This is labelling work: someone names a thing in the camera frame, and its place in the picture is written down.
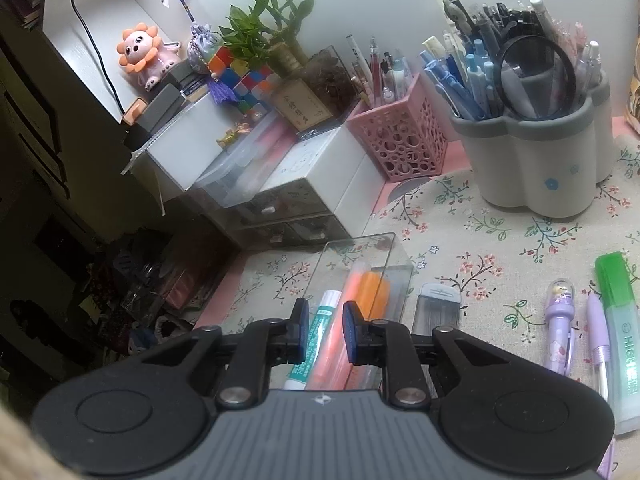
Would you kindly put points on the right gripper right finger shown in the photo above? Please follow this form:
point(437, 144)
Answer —
point(389, 346)

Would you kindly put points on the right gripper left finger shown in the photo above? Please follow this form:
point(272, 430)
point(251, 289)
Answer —
point(249, 356)

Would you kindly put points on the teal white glue stick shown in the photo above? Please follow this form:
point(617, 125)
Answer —
point(320, 324)

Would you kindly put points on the pink highlighter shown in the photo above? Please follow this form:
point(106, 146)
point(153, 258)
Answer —
point(332, 367)

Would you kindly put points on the grey pencil lead case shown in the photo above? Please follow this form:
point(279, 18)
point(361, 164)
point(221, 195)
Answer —
point(437, 305)

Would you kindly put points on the clear plastic drawer tray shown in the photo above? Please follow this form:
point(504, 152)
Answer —
point(385, 255)

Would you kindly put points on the orange highlighter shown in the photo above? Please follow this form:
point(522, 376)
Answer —
point(372, 295)

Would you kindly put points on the floral table cloth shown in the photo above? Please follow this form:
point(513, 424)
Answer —
point(500, 261)

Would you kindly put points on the white mini drawer cabinet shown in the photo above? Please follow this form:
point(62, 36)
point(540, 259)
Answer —
point(324, 189)

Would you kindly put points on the clear plastic storage box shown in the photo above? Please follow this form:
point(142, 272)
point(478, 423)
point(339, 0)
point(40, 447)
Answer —
point(236, 175)

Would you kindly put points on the purple cartoon pen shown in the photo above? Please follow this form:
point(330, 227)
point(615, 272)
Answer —
point(559, 315)

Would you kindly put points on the white box on shelf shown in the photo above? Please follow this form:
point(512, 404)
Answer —
point(174, 140)

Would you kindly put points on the pink perforated pen holder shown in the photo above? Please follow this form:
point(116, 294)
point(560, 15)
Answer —
point(403, 138)

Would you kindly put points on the lilac gel pen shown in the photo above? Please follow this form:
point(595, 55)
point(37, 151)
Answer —
point(599, 344)

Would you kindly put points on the grey flower-shaped pen holder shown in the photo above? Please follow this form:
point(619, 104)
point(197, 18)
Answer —
point(552, 168)

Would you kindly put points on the green highlighter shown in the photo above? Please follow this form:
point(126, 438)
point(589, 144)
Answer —
point(622, 319)

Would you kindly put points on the colourful rubik cube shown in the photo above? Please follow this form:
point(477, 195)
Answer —
point(252, 88)

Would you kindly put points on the glass box with label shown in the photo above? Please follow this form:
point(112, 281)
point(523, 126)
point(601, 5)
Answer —
point(318, 96)

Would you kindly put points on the black magnifying glass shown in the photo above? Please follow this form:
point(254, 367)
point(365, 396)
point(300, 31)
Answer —
point(535, 79)

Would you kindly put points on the purple sachet with tassel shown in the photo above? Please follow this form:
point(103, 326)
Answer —
point(202, 46)

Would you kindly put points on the lucky bamboo plant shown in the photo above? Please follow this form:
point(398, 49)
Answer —
point(265, 34)

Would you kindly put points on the orange lion toy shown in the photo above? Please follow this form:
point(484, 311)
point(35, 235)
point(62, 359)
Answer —
point(143, 53)

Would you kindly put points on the cartoon cover book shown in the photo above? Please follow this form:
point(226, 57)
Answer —
point(632, 112)

